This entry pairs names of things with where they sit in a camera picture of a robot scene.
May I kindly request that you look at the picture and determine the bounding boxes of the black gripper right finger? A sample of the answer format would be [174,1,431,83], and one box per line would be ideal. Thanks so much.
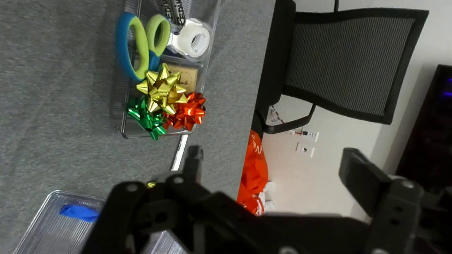
[338,147,394,214]

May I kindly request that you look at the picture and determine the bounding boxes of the white wall outlet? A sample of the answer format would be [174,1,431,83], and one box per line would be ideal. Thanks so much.
[295,141,317,159]
[291,127,321,142]

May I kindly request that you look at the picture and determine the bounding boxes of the orange bag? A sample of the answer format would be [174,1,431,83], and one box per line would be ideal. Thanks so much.
[236,130,271,217]

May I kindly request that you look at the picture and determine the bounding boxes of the black mesh office chair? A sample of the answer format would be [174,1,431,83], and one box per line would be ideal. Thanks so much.
[253,0,431,135]

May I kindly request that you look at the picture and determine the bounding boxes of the white tape roll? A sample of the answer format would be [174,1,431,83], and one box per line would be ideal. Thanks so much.
[167,17,213,60]

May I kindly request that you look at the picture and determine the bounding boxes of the green gift bow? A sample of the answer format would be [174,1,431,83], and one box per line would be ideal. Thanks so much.
[126,96,168,141]

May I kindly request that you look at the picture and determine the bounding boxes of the blue object in clear box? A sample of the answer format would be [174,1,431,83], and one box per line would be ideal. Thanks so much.
[58,202,102,224]

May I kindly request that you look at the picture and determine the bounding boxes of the black printed label item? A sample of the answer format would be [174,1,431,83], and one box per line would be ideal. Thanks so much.
[160,0,188,28]

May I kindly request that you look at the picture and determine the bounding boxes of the black wall television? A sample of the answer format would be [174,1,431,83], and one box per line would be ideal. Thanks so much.
[394,63,452,189]

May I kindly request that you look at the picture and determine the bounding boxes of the brown paper card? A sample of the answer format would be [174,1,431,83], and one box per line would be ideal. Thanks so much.
[164,62,202,94]

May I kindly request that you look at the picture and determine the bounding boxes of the gold gift bow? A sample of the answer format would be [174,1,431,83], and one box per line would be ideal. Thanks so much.
[134,63,189,117]

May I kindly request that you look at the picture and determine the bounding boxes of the red gift bow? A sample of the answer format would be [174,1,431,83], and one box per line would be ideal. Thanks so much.
[163,90,209,132]

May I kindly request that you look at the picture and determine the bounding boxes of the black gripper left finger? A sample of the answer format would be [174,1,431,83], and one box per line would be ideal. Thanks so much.
[181,144,205,183]

